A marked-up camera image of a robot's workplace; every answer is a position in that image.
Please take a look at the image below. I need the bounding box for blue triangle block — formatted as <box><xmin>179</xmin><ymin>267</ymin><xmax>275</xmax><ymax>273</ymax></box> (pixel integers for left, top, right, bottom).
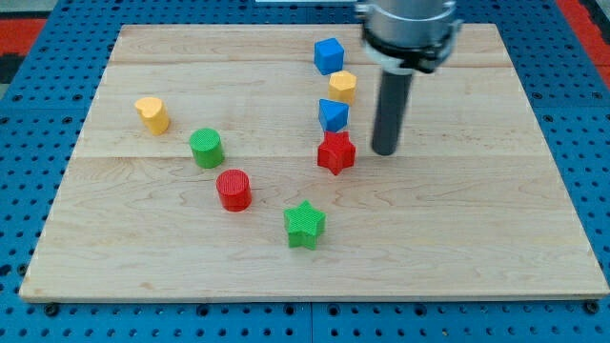
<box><xmin>318</xmin><ymin>99</ymin><xmax>349</xmax><ymax>132</ymax></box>

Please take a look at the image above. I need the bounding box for green cylinder block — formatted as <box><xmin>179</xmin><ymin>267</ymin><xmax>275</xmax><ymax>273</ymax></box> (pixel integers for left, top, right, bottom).
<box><xmin>189</xmin><ymin>128</ymin><xmax>224</xmax><ymax>169</ymax></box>

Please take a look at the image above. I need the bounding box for red star block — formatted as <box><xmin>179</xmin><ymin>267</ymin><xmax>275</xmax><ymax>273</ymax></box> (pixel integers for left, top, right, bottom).
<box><xmin>316</xmin><ymin>131</ymin><xmax>356</xmax><ymax>175</ymax></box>

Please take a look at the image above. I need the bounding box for yellow hexagon block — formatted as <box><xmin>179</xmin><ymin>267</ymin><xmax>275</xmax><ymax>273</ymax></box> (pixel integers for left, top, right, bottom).
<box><xmin>328</xmin><ymin>71</ymin><xmax>357</xmax><ymax>105</ymax></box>

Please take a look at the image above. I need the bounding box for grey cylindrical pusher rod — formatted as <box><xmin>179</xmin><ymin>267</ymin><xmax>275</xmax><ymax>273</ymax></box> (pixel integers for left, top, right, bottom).
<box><xmin>371</xmin><ymin>71</ymin><xmax>413</xmax><ymax>156</ymax></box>

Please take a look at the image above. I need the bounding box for blue cube block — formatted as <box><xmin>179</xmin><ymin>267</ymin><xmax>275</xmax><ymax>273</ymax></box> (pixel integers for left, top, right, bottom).
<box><xmin>314</xmin><ymin>37</ymin><xmax>344</xmax><ymax>75</ymax></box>

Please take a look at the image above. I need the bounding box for wooden board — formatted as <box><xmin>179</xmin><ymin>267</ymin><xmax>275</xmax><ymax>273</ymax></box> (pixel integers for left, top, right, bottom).
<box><xmin>20</xmin><ymin>24</ymin><xmax>609</xmax><ymax>303</ymax></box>

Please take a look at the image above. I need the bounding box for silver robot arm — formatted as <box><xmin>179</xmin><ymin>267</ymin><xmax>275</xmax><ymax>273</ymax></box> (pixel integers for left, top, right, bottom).
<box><xmin>354</xmin><ymin>0</ymin><xmax>462</xmax><ymax>75</ymax></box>

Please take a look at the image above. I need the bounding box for red cylinder block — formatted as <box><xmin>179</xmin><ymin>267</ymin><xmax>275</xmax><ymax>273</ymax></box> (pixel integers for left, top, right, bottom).
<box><xmin>216</xmin><ymin>169</ymin><xmax>252</xmax><ymax>212</ymax></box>

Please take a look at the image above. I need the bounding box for green star block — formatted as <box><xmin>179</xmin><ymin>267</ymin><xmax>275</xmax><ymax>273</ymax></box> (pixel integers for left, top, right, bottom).
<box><xmin>283</xmin><ymin>200</ymin><xmax>326</xmax><ymax>251</ymax></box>

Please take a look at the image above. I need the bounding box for yellow heart block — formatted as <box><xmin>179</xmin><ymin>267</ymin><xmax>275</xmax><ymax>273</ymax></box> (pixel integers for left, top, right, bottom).
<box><xmin>134</xmin><ymin>97</ymin><xmax>171</xmax><ymax>135</ymax></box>

